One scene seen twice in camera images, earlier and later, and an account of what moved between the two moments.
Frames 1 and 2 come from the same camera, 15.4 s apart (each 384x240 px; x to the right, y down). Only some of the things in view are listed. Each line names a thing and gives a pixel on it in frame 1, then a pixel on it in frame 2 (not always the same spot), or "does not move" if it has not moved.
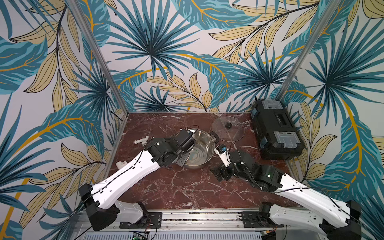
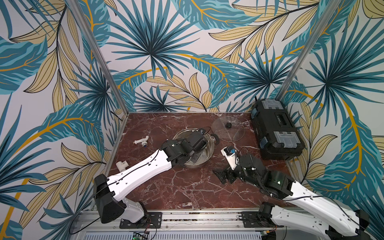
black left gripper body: [182, 158] to [194, 157]
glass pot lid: [228, 128] does not move
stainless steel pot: [202, 152] does not move
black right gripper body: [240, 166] does not move
